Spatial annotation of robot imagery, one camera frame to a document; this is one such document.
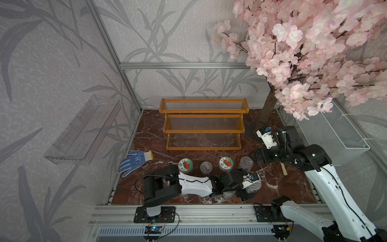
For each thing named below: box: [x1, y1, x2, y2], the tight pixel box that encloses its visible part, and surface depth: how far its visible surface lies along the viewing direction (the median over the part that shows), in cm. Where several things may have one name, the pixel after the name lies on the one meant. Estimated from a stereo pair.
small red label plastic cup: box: [200, 161, 213, 176], surface depth 86 cm
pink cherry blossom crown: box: [211, 0, 387, 120], surface depth 49 cm
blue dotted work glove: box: [117, 149, 154, 178], surface depth 93 cm
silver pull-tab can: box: [222, 191, 236, 198], surface depth 78 cm
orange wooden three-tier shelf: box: [159, 98, 249, 151], surface depth 107 cm
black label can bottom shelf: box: [245, 180, 263, 194], surface depth 73 cm
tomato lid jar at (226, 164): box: [218, 156, 234, 172], surface depth 84 cm
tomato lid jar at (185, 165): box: [177, 157, 193, 174], surface depth 84 cm
